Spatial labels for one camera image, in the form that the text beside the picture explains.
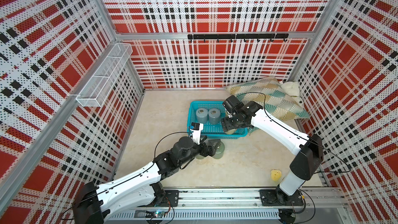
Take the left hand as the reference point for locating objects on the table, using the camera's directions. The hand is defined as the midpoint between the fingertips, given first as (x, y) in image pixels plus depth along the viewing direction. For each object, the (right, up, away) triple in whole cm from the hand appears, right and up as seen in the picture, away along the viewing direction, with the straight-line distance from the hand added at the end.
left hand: (215, 139), depth 73 cm
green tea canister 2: (+3, -9, +9) cm, 13 cm away
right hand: (+10, +6, +8) cm, 14 cm away
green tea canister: (-8, -10, +3) cm, 13 cm away
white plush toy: (+56, +27, +35) cm, 71 cm away
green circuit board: (-25, -33, -4) cm, 42 cm away
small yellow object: (+32, -20, +5) cm, 38 cm away
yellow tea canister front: (+9, +2, +9) cm, 13 cm away
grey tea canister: (-7, +10, +23) cm, 26 cm away
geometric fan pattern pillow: (+34, +24, +23) cm, 48 cm away
